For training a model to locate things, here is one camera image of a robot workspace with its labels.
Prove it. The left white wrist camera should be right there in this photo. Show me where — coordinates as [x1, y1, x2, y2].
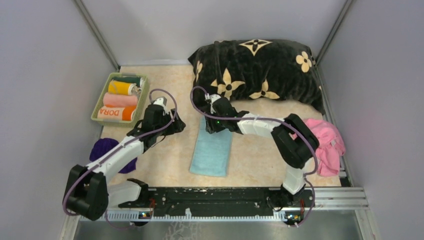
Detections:
[152, 96, 168, 109]

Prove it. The light blue towel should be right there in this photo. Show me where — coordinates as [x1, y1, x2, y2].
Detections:
[189, 117, 233, 177]

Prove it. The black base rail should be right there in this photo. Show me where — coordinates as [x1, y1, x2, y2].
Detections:
[119, 187, 314, 218]

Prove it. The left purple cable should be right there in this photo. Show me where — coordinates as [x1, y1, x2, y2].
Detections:
[62, 88, 178, 231]

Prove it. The pink rolled towel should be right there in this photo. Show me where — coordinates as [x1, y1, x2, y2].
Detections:
[102, 92, 138, 108]

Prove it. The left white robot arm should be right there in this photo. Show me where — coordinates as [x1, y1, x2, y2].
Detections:
[62, 103, 186, 221]

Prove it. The dark green rolled towel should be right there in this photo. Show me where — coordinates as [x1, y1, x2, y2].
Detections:
[112, 76, 145, 87]

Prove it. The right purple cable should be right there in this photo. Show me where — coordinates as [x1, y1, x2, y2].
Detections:
[189, 86, 320, 228]

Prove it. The yellow rolled towel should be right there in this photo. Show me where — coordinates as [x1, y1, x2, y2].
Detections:
[107, 80, 138, 96]

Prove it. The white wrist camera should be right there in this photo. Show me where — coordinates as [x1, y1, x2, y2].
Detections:
[152, 96, 168, 109]
[205, 93, 222, 106]

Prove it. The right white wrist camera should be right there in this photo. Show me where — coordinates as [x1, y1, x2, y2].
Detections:
[205, 93, 222, 106]

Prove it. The orange DORA rolled towel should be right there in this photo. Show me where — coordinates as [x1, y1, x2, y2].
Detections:
[97, 106, 136, 121]

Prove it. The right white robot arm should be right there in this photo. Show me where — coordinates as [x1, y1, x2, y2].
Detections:
[203, 94, 320, 206]

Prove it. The green plastic basket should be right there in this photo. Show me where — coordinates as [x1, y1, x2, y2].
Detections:
[90, 72, 150, 128]

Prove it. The purple towel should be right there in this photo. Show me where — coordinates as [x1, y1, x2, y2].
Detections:
[89, 138, 138, 174]

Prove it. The purple cable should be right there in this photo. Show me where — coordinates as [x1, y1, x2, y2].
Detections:
[62, 88, 178, 231]
[189, 86, 320, 228]

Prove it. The black floral blanket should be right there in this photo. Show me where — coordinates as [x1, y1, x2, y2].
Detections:
[187, 38, 326, 115]

